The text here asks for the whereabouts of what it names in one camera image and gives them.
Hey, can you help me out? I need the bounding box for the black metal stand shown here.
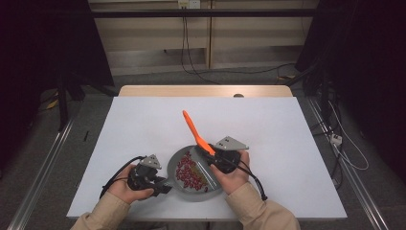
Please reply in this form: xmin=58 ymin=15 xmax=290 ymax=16
xmin=285 ymin=61 xmax=333 ymax=128
xmin=56 ymin=71 xmax=120 ymax=132

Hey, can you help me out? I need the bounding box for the wooden table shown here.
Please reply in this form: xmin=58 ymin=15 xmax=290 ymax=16
xmin=118 ymin=84 xmax=294 ymax=99

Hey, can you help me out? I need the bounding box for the aluminium rail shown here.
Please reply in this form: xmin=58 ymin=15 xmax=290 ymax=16
xmin=305 ymin=97 xmax=391 ymax=230
xmin=6 ymin=119 xmax=76 ymax=230

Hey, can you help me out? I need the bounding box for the group of red beans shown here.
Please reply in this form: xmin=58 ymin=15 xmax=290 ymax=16
xmin=175 ymin=151 xmax=210 ymax=193

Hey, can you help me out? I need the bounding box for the wooden post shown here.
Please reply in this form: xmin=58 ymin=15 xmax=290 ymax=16
xmin=205 ymin=0 xmax=214 ymax=70

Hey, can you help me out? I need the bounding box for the black curtain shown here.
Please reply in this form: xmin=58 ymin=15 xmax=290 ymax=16
xmin=0 ymin=0 xmax=115 ymax=171
xmin=295 ymin=0 xmax=406 ymax=183

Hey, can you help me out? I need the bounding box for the white wall socket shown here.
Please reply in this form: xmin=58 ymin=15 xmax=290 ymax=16
xmin=177 ymin=0 xmax=201 ymax=10

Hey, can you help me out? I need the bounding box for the black hanging cable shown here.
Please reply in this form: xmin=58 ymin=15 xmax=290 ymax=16
xmin=180 ymin=15 xmax=221 ymax=85

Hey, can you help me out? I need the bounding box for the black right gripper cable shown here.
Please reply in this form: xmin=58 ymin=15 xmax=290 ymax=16
xmin=219 ymin=156 xmax=268 ymax=201

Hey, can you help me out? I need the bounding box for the white cable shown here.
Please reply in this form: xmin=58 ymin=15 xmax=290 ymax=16
xmin=328 ymin=100 xmax=370 ymax=171

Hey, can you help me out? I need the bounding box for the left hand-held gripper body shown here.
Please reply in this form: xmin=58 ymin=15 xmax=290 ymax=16
xmin=127 ymin=154 xmax=167 ymax=193

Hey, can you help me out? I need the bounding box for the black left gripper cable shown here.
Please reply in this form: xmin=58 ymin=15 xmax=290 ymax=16
xmin=100 ymin=155 xmax=147 ymax=199

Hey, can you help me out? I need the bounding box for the person's right hand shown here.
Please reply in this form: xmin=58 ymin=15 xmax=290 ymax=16
xmin=210 ymin=150 xmax=251 ymax=196

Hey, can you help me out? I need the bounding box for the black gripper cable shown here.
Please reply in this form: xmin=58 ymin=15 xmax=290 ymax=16
xmin=219 ymin=156 xmax=268 ymax=201
xmin=100 ymin=155 xmax=147 ymax=199

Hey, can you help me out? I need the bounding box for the black horizontal bar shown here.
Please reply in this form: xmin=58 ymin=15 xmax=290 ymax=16
xmin=90 ymin=9 xmax=320 ymax=18

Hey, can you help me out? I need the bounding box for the orange brush with grey bristles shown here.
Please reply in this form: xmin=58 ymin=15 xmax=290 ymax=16
xmin=182 ymin=109 xmax=221 ymax=191

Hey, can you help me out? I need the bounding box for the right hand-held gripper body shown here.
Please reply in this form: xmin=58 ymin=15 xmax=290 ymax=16
xmin=209 ymin=136 xmax=250 ymax=174

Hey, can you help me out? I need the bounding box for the white board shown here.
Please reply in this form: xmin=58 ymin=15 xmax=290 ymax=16
xmin=66 ymin=96 xmax=349 ymax=221

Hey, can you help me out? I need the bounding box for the grey dustpan with orange edge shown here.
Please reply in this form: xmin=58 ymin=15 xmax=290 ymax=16
xmin=161 ymin=145 xmax=224 ymax=203

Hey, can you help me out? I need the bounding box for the person's left hand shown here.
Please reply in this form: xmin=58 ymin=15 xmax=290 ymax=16
xmin=106 ymin=164 xmax=155 ymax=205

